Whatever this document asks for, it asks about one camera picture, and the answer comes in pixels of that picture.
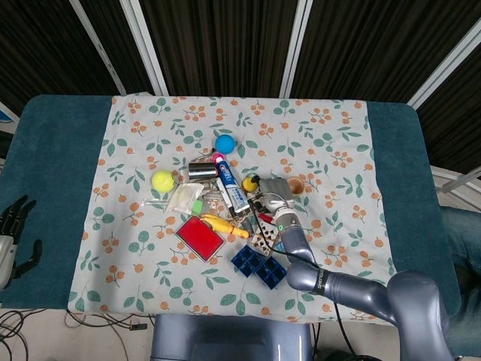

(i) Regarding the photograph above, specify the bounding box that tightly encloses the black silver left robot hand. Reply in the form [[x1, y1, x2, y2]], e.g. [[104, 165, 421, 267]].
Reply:
[[0, 194, 44, 291]]

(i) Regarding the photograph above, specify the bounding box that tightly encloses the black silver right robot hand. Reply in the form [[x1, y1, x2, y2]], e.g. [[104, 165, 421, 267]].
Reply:
[[249, 174, 298, 218]]

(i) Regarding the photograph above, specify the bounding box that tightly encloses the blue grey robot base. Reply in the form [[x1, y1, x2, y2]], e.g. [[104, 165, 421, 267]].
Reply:
[[150, 313, 315, 361]]

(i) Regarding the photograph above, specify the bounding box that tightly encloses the red box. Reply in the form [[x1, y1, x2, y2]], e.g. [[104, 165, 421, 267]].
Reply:
[[174, 214, 226, 263]]

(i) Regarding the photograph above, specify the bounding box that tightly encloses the blue white toothpaste tube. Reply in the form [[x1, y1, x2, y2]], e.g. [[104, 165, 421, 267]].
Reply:
[[211, 151, 253, 212]]

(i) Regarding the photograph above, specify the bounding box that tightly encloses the yellow rubber chicken toy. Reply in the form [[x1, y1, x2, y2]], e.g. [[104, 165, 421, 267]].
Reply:
[[200, 214, 251, 239]]

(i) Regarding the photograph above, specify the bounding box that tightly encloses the blue ball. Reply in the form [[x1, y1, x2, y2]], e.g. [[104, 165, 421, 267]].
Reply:
[[214, 133, 239, 156]]

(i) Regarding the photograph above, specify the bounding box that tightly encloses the blue ice cube tray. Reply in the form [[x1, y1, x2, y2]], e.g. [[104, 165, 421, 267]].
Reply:
[[229, 244, 290, 291]]

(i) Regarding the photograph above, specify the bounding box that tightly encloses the shiny metal cup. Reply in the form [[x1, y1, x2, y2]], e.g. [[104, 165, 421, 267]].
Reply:
[[187, 160, 220, 184]]

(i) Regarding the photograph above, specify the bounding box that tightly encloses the clear plastic bag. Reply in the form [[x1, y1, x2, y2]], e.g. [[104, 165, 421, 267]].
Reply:
[[165, 182, 204, 217]]

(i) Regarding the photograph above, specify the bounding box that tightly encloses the teal table cover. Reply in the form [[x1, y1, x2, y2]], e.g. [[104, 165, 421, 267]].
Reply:
[[0, 93, 458, 325]]

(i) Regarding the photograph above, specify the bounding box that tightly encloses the yellow-green tennis ball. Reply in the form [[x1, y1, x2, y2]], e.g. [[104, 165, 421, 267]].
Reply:
[[150, 170, 177, 194]]

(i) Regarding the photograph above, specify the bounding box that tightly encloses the floral print tablecloth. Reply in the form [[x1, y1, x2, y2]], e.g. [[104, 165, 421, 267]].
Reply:
[[66, 95, 405, 326]]

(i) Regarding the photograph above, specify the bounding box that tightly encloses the blue jeans leg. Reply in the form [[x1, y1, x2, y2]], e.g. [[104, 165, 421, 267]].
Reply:
[[437, 204, 481, 341]]

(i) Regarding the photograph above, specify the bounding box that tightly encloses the floor cables bundle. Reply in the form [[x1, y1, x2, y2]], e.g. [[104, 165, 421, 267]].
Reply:
[[0, 307, 152, 361]]

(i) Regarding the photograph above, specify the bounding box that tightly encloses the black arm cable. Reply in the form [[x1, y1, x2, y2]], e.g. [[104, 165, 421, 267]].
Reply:
[[253, 212, 349, 361]]

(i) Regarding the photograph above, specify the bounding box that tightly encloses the white aluminium frame post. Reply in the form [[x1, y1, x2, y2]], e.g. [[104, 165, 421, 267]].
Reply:
[[429, 164, 481, 194], [119, 0, 169, 96], [279, 0, 313, 99], [407, 27, 481, 111], [68, 0, 127, 96]]

